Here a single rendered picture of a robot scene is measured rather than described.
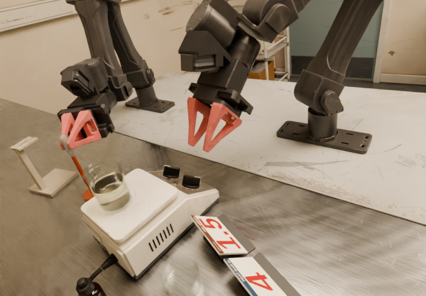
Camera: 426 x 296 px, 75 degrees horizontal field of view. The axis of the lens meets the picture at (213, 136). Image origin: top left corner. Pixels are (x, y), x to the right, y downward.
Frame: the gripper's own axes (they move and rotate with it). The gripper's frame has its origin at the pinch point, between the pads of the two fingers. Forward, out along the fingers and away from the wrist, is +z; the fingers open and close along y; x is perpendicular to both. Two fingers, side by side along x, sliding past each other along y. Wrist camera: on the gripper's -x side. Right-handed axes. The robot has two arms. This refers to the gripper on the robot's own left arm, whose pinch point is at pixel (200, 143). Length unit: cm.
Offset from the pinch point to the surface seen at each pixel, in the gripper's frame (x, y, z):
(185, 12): 101, -166, -112
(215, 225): 5.7, 5.5, 11.2
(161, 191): -2.0, -1.5, 9.6
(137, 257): -4.1, 1.6, 19.0
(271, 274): 5.8, 16.8, 13.1
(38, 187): -3.0, -38.0, 23.5
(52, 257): -5.9, -15.1, 28.0
